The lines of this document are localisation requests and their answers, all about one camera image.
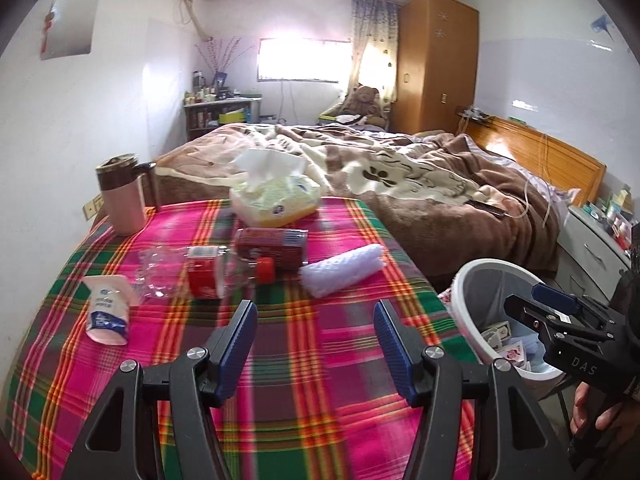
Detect white charging cable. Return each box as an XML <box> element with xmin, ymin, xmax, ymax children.
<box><xmin>504</xmin><ymin>131</ymin><xmax>572</xmax><ymax>229</ymax></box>

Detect cluttered corner shelf desk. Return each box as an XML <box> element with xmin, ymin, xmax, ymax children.
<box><xmin>183</xmin><ymin>70</ymin><xmax>262</xmax><ymax>141</ymax></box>

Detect orange wooden wardrobe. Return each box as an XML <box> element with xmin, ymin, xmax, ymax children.
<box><xmin>390</xmin><ymin>0</ymin><xmax>480</xmax><ymax>133</ymax></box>

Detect yellow tissue pack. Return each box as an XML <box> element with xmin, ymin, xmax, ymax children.
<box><xmin>229</xmin><ymin>148</ymin><xmax>322</xmax><ymax>228</ymax></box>

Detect smartphone on blanket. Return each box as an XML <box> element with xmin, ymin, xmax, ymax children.
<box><xmin>466</xmin><ymin>200</ymin><xmax>506</xmax><ymax>219</ymax></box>

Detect wooden headboard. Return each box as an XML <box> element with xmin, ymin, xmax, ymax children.
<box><xmin>466</xmin><ymin>117</ymin><xmax>606</xmax><ymax>206</ymax></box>

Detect brown cream bed blanket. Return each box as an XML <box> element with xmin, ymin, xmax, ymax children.
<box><xmin>156</xmin><ymin>124</ymin><xmax>561</xmax><ymax>286</ymax></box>

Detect dried branches in vase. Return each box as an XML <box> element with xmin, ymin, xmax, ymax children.
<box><xmin>195</xmin><ymin>36</ymin><xmax>255</xmax><ymax>86</ymax></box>

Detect brown teddy bear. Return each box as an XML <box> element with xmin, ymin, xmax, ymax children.
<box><xmin>340</xmin><ymin>86</ymin><xmax>387</xmax><ymax>129</ymax></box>

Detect grey drawer cabinet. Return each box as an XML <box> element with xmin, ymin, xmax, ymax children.
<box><xmin>555</xmin><ymin>206</ymin><xmax>631</xmax><ymax>304</ymax></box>

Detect pink brown lidded mug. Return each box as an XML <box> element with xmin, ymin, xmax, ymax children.
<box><xmin>96</xmin><ymin>154</ymin><xmax>162</xmax><ymax>236</ymax></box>

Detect red drink can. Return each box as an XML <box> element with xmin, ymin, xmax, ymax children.
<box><xmin>234</xmin><ymin>228</ymin><xmax>308</xmax><ymax>271</ymax></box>

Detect colourful plaid blanket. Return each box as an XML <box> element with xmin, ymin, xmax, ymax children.
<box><xmin>4</xmin><ymin>198</ymin><xmax>474</xmax><ymax>479</ymax></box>

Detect wall picture with red knot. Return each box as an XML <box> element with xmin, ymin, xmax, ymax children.
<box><xmin>40</xmin><ymin>0</ymin><xmax>98</xmax><ymax>60</ymax></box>

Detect patterned paper cup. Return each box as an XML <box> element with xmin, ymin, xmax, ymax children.
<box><xmin>480</xmin><ymin>321</ymin><xmax>512</xmax><ymax>350</ymax></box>

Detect clear cola plastic bottle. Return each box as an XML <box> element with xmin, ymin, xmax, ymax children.
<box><xmin>136</xmin><ymin>245</ymin><xmax>277</xmax><ymax>300</ymax></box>

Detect floral window curtain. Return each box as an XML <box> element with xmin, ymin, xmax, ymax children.
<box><xmin>348</xmin><ymin>0</ymin><xmax>400</xmax><ymax>110</ymax></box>

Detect right hand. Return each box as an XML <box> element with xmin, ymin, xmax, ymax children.
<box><xmin>570</xmin><ymin>382</ymin><xmax>640</xmax><ymax>444</ymax></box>

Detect wall power sockets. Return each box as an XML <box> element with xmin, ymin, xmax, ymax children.
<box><xmin>82</xmin><ymin>194</ymin><xmax>104</xmax><ymax>221</ymax></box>

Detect pink red milk carton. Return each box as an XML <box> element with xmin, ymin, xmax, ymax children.
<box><xmin>498</xmin><ymin>340</ymin><xmax>530</xmax><ymax>370</ymax></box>

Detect white round trash bin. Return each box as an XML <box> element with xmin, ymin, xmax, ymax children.
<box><xmin>447</xmin><ymin>258</ymin><xmax>564</xmax><ymax>398</ymax></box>

